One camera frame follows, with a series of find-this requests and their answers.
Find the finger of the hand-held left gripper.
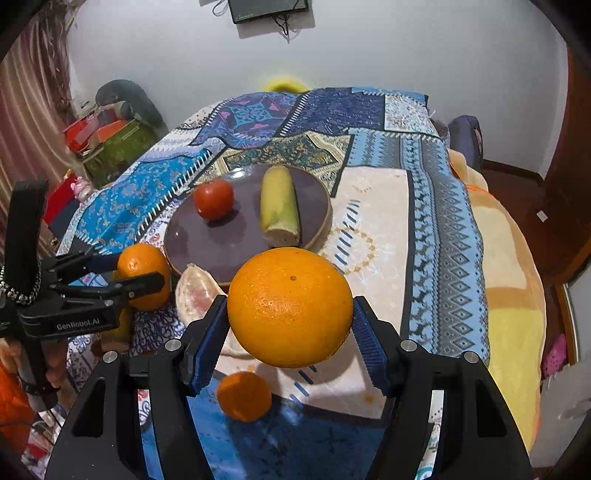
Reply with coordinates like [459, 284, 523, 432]
[44, 249, 124, 284]
[55, 271, 166, 319]

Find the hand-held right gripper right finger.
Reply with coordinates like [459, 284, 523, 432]
[353, 296, 534, 480]

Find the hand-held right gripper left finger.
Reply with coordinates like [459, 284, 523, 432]
[44, 295, 228, 480]

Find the small orange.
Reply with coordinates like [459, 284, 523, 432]
[117, 243, 172, 311]
[216, 370, 273, 424]

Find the large orange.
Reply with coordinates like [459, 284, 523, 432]
[228, 247, 354, 369]

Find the person's left hand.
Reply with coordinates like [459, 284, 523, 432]
[44, 339, 70, 391]

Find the peeled pomelo segment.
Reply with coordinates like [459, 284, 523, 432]
[174, 263, 252, 359]

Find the orange cloth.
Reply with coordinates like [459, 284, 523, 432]
[0, 360, 34, 457]

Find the purple round plate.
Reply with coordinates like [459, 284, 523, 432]
[163, 164, 333, 287]

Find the red tomato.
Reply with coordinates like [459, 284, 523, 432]
[193, 178, 235, 220]

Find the green box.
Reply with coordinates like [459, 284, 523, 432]
[83, 117, 156, 188]

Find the red box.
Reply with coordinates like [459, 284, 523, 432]
[64, 108, 126, 154]

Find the blue patterned blanket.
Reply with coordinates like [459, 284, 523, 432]
[55, 87, 490, 480]

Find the orange yellow fleece blanket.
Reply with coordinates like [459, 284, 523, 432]
[445, 148, 548, 450]

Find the yellow corn cob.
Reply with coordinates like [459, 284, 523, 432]
[260, 165, 301, 247]

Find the striped curtain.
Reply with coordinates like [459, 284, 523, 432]
[0, 9, 75, 259]

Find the pink slipper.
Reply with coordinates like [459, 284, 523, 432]
[541, 333, 568, 377]

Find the dark blue clothing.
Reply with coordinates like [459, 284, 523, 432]
[431, 115, 485, 169]

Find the yellow pillow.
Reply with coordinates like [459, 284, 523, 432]
[262, 74, 308, 93]

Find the wooden door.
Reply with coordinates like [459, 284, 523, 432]
[542, 46, 591, 287]

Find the black monitor cable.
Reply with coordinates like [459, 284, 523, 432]
[272, 14, 302, 43]

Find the wall monitor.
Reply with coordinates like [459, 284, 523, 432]
[228, 0, 310, 25]

